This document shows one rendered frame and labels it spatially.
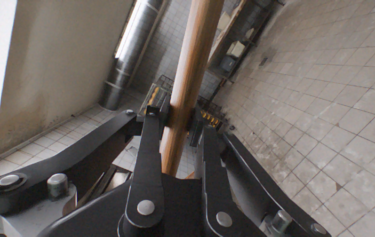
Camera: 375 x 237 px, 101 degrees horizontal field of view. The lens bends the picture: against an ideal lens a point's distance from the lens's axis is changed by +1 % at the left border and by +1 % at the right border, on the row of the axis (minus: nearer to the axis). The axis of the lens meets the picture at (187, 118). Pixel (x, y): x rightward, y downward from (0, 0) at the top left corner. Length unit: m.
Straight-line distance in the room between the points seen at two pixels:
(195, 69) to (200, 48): 0.02
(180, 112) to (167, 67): 5.00
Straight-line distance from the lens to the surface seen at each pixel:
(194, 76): 0.17
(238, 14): 4.61
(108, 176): 2.17
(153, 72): 5.24
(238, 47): 4.71
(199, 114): 0.17
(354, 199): 1.74
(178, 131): 0.18
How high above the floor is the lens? 1.53
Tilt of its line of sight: 12 degrees down
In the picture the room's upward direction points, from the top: 63 degrees counter-clockwise
